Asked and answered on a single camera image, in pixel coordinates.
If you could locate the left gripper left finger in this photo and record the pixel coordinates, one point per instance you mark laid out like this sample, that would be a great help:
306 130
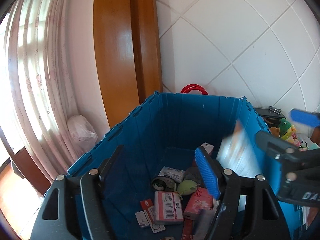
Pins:
73 207

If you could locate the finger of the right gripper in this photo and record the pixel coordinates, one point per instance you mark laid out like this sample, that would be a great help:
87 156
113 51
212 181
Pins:
311 119
299 183

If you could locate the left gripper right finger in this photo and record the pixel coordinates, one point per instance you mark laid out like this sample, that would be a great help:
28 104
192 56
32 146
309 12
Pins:
248 207

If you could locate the book with green cover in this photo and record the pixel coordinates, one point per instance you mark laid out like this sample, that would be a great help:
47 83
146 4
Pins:
236 153

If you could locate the yellow duck green hat plush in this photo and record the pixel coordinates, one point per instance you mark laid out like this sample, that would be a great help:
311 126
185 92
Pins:
286 128

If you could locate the brown teddy bear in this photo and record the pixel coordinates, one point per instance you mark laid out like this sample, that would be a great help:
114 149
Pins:
275 131

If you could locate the black box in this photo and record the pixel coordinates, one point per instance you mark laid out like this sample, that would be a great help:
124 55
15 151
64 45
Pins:
266 113

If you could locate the metal clip on box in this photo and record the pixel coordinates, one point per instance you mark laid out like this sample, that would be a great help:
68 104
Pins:
275 110

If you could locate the pink tissue pack in crate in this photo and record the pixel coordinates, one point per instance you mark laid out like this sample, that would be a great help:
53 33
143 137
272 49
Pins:
200 200

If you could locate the green round plush in crate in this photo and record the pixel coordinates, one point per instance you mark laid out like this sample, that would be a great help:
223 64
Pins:
187 187

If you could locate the grey plush in crate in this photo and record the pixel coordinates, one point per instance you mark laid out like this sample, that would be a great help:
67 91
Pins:
193 174

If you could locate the white plastic bag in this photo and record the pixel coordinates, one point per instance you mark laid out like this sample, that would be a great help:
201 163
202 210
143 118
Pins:
82 133

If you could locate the pink carton in crate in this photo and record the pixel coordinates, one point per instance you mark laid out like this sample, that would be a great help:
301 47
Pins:
208 148

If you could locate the red white medicine box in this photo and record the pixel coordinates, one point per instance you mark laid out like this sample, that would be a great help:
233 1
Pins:
168 208

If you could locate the blue plastic storage crate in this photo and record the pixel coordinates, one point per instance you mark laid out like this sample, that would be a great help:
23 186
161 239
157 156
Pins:
163 131

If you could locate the black tape roll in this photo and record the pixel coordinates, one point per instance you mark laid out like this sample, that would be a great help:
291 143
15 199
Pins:
163 183

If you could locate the sheer pink curtain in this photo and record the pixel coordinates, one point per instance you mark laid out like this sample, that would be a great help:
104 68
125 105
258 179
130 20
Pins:
37 69

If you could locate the red plastic basket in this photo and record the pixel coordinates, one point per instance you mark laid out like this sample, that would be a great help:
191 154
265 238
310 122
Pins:
193 87

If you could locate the wooden door frame left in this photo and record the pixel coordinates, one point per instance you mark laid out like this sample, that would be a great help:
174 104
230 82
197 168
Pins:
127 54

